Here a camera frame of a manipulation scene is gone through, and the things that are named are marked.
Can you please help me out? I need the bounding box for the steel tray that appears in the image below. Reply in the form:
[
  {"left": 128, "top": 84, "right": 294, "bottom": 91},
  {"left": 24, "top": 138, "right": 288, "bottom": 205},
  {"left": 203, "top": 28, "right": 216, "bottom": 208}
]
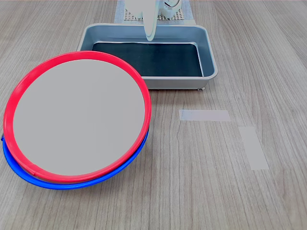
[{"left": 77, "top": 23, "right": 219, "bottom": 91}]

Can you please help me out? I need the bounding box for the pale perforated base plate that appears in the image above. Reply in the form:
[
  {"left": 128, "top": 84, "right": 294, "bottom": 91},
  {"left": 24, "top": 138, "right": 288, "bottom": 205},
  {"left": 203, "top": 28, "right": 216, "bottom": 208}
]
[{"left": 123, "top": 8, "right": 187, "bottom": 22}]

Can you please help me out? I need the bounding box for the red-rimmed round white plate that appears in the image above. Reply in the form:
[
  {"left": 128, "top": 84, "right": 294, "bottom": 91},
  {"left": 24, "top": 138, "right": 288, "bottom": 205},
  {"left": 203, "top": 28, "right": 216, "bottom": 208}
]
[{"left": 3, "top": 50, "right": 152, "bottom": 184}]

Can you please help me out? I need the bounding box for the black mat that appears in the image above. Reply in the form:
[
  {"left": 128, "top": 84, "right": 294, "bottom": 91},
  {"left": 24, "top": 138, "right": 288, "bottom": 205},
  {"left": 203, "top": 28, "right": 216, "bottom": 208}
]
[{"left": 92, "top": 42, "right": 204, "bottom": 78}]

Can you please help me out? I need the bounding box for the translucent tape strip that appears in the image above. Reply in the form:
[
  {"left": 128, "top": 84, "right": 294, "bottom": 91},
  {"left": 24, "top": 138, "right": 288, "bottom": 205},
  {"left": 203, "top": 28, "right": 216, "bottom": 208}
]
[
  {"left": 238, "top": 126, "right": 270, "bottom": 171},
  {"left": 179, "top": 109, "right": 231, "bottom": 122}
]

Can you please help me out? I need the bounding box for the blue-rimmed round white plate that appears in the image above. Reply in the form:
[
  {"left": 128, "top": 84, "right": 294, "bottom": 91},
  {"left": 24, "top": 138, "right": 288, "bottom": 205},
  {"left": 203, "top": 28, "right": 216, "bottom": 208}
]
[{"left": 1, "top": 126, "right": 150, "bottom": 190}]

